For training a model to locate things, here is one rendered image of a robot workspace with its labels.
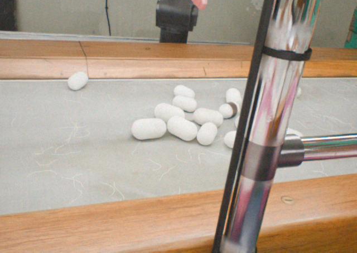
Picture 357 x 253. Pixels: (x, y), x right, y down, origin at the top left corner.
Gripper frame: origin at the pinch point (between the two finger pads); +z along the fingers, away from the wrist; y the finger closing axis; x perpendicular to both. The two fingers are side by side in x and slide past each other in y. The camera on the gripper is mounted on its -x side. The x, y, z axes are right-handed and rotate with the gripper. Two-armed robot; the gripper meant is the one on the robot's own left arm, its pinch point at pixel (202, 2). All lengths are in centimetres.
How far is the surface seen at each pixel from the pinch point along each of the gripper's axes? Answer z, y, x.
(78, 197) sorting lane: 27.6, -20.2, -8.0
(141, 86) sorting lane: 9.6, -8.6, 7.2
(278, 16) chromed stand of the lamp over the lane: 24.7, -12.9, -28.7
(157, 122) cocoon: 19.6, -11.0, -4.0
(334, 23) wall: -75, 133, 98
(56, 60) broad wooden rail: 4.6, -19.8, 8.7
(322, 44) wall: -70, 134, 111
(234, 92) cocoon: 14.0, 2.0, 0.8
